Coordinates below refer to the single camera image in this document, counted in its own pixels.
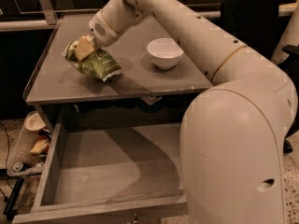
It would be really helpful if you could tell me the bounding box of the black office chair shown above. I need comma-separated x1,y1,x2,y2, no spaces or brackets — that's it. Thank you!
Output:
213,0,298,146

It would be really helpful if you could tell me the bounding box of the grey cabinet counter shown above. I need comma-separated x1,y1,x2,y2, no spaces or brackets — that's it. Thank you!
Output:
22,8,216,131

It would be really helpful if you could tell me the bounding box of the soda can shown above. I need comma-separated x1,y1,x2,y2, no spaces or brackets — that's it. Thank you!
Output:
13,161,26,173

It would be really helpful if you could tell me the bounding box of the metal rail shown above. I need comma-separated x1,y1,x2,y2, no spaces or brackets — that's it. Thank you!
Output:
0,2,298,32

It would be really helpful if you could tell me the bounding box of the yellow snack package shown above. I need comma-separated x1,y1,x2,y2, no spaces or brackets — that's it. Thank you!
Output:
30,139,50,155

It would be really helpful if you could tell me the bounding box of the grey open drawer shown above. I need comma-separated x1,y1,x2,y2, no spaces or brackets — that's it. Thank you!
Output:
13,114,187,224

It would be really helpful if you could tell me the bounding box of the green jalapeno chip bag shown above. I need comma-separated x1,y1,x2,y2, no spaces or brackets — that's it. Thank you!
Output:
62,40,122,82

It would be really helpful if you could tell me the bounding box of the black cable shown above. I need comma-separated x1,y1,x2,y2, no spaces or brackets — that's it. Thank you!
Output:
0,120,13,203

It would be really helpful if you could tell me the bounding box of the white ceramic bowl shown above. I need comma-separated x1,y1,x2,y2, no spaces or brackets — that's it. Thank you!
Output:
147,38,184,70

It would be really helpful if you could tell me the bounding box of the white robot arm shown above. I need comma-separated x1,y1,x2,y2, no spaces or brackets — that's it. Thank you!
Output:
93,0,298,224

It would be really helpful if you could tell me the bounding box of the white paper cup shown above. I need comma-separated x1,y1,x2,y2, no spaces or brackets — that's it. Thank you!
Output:
24,111,46,132

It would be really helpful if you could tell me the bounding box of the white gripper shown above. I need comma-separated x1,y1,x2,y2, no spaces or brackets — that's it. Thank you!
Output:
75,9,122,61

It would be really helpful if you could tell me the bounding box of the clear plastic bin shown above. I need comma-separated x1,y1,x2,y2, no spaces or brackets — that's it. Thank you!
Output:
7,123,52,176

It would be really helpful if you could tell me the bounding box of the metal rail bracket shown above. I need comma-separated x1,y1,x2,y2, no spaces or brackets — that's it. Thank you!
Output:
38,0,57,25

